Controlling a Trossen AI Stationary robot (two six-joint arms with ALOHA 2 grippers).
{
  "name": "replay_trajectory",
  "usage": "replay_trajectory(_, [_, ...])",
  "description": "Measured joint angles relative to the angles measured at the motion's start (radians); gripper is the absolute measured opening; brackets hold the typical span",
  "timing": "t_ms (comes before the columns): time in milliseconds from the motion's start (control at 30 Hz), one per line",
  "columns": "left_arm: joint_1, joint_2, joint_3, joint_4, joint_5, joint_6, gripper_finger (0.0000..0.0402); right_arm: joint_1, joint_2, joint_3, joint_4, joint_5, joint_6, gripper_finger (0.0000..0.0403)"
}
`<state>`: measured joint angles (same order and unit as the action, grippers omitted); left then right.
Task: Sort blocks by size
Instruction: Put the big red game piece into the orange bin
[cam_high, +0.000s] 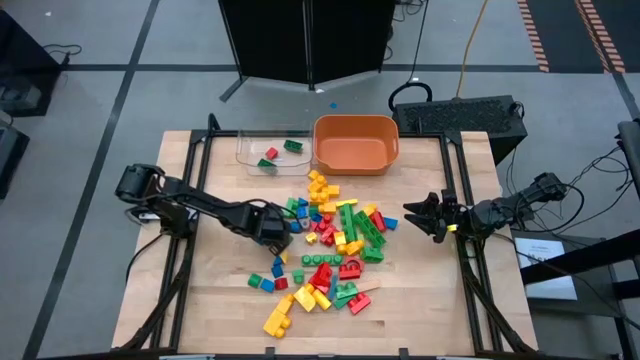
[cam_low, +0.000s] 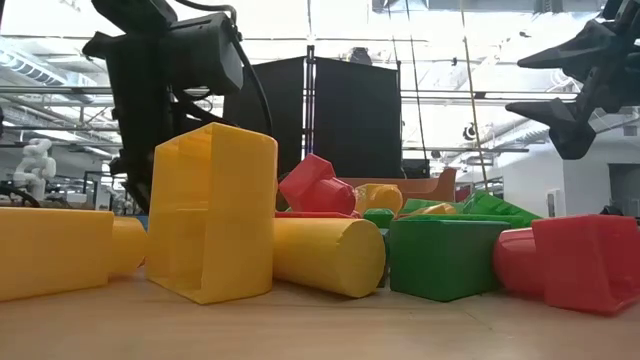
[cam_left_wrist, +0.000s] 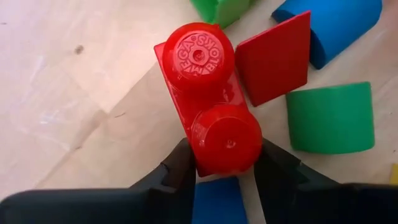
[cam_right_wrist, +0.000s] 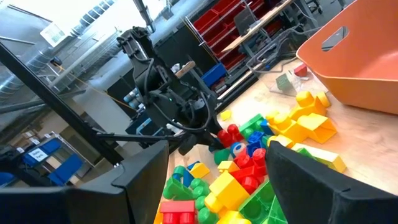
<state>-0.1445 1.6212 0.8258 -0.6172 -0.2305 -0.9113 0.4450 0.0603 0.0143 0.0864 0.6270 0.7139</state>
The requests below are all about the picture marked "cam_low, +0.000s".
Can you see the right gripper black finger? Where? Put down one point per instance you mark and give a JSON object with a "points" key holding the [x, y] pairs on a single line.
{"points": [[585, 50], [567, 132]]}

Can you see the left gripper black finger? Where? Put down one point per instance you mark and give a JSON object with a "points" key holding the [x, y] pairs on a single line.
{"points": [[137, 180]]}

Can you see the orange plastic bin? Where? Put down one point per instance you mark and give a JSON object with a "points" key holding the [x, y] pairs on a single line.
{"points": [[425, 187]]}

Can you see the red hollow building block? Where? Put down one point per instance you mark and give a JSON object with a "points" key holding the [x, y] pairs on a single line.
{"points": [[315, 187]]}

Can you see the small blue block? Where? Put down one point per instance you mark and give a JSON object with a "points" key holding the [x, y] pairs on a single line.
{"points": [[141, 221]]}

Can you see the dark grey door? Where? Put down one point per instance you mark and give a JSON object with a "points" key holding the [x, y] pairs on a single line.
{"points": [[625, 190]]}

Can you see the black round ceiling device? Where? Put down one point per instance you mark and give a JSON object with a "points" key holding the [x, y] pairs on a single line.
{"points": [[469, 132]]}

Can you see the white humanoid robot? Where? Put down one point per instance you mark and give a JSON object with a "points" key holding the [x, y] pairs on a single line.
{"points": [[35, 167]]}

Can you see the yellow hollow building block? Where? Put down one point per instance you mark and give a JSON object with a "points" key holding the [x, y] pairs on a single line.
{"points": [[235, 215]]}

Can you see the yellow cylinder block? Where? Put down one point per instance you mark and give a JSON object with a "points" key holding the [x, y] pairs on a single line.
{"points": [[325, 255]]}

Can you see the black folding screen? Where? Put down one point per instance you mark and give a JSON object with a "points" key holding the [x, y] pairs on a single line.
{"points": [[357, 115]]}

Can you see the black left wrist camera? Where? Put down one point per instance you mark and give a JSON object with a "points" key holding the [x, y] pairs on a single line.
{"points": [[205, 55]]}

